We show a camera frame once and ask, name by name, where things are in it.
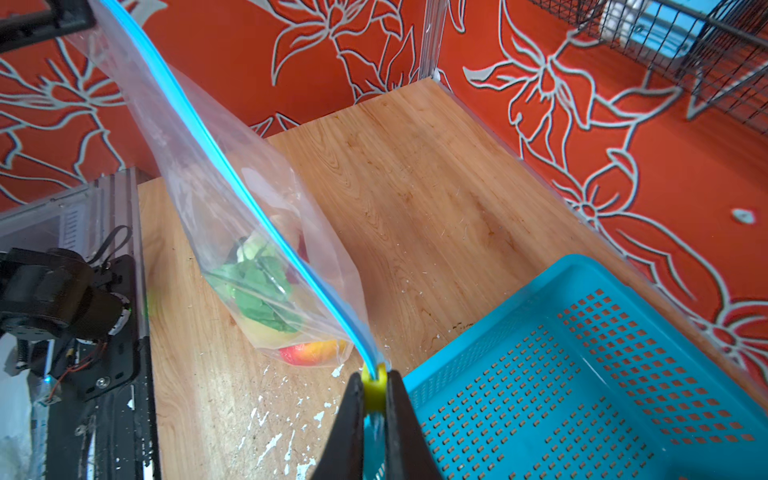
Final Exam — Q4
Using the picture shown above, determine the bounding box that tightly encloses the teal plastic basket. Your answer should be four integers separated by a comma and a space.
404, 255, 767, 479

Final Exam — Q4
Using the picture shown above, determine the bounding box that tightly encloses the light blue box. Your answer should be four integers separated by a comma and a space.
627, 0, 720, 59

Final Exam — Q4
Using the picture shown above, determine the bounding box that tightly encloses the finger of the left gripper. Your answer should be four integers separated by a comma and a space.
1, 0, 96, 53

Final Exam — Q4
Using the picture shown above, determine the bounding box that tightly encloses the black wire wall basket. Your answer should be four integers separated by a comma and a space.
538, 0, 767, 134

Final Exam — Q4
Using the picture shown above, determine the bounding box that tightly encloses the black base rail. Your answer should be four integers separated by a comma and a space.
30, 168, 161, 479

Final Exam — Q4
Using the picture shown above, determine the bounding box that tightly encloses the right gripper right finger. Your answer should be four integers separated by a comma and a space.
385, 370, 442, 480

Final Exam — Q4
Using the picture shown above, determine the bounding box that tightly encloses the red yellow mango toy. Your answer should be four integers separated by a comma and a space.
279, 340, 349, 367

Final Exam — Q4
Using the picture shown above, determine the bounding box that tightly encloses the clear zip top bag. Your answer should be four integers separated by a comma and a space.
62, 0, 391, 415

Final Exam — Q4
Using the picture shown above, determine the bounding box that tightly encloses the white radish toy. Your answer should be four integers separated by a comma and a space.
204, 233, 302, 334

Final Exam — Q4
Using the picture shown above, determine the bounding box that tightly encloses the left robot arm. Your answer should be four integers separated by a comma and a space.
1, 1, 133, 373

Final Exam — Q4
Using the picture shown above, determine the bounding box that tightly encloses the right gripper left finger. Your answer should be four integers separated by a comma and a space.
311, 372, 365, 480

